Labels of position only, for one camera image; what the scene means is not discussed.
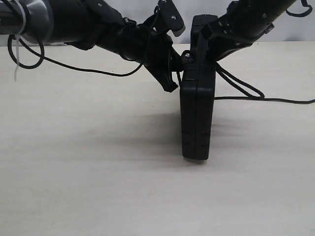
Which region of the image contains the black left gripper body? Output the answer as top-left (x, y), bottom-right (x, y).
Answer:
top-left (48, 0), bottom-right (183, 72)

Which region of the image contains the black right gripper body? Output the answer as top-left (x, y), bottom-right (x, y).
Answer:
top-left (205, 0), bottom-right (295, 55)

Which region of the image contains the black rope with loop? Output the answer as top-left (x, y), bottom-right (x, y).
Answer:
top-left (176, 50), bottom-right (315, 105)

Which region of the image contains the black plastic carrying case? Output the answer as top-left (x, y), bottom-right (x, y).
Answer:
top-left (180, 14), bottom-right (216, 161)

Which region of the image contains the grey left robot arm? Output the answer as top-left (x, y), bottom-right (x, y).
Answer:
top-left (0, 0), bottom-right (185, 92)

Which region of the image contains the white backdrop curtain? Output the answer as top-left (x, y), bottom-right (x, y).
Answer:
top-left (0, 0), bottom-right (315, 47)

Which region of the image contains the white zip tie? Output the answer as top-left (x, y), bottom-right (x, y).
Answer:
top-left (6, 0), bottom-right (28, 82)

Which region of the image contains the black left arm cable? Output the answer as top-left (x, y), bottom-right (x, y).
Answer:
top-left (7, 7), bottom-right (160, 77)

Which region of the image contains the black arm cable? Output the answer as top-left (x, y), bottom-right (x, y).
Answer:
top-left (7, 7), bottom-right (160, 77)
top-left (285, 0), bottom-right (313, 18)

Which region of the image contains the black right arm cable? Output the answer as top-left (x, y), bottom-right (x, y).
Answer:
top-left (285, 0), bottom-right (313, 18)

